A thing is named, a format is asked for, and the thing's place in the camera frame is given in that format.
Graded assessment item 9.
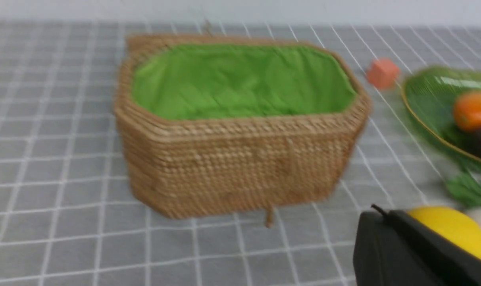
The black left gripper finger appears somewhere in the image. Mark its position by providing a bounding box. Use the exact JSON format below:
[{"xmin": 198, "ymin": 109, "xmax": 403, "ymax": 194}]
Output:
[{"xmin": 353, "ymin": 205, "xmax": 481, "ymax": 286}]

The orange toy carrot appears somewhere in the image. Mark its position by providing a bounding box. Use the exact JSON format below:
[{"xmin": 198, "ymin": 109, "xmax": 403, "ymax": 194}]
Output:
[{"xmin": 445, "ymin": 171, "xmax": 481, "ymax": 208}]

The orange yellow toy mango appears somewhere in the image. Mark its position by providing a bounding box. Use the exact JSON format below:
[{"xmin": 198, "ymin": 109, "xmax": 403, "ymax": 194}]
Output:
[{"xmin": 453, "ymin": 89, "xmax": 481, "ymax": 133}]

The yellow toy lemon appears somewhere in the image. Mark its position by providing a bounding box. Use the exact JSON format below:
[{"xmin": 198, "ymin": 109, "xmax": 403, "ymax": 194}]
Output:
[{"xmin": 407, "ymin": 206, "xmax": 481, "ymax": 260}]

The green glass leaf plate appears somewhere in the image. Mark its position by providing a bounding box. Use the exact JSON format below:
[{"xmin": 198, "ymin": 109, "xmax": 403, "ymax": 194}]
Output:
[{"xmin": 401, "ymin": 66, "xmax": 481, "ymax": 173}]

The orange foam cube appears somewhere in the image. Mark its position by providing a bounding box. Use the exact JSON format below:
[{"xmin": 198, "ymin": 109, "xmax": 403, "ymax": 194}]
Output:
[{"xmin": 366, "ymin": 58, "xmax": 400, "ymax": 89}]

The woven rattan basket green lining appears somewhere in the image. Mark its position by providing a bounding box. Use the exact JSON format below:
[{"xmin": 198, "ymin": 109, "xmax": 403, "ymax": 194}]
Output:
[{"xmin": 113, "ymin": 34, "xmax": 372, "ymax": 227}]

